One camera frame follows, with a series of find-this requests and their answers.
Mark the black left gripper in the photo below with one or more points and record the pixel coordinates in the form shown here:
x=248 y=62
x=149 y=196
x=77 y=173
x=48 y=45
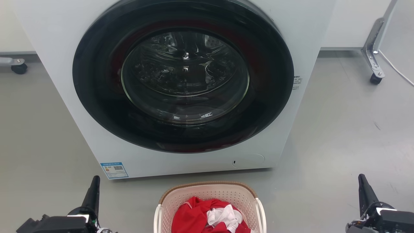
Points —
x=64 y=225

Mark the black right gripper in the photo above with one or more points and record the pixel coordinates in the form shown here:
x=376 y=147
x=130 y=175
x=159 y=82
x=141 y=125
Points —
x=391 y=221

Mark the beige perforated laundry basket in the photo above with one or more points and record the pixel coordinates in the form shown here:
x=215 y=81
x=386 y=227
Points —
x=210 y=192

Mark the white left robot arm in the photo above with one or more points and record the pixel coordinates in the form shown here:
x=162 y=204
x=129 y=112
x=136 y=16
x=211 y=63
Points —
x=105 y=230

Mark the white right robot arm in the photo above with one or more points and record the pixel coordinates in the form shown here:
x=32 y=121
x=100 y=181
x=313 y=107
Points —
x=354 y=227

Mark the blue energy label sticker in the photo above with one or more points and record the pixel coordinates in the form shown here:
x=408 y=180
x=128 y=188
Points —
x=114 y=170

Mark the black round washer door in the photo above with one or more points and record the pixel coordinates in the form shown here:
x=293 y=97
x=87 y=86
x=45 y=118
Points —
x=97 y=97

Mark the red garment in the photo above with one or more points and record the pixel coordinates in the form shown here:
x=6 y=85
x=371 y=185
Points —
x=190 y=216

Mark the white drain filter cover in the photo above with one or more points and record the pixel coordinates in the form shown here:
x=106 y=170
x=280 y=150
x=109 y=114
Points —
x=249 y=160

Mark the white garment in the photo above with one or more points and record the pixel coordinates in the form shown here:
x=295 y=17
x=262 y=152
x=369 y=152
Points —
x=223 y=215

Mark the white front-load washing machine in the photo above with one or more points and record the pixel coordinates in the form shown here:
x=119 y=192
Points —
x=48 y=64

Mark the tall grey metal frame leg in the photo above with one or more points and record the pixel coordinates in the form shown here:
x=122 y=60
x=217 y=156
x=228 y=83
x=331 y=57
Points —
x=372 y=48

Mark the short grey caster bracket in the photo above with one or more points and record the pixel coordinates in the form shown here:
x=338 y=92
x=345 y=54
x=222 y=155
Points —
x=11 y=61

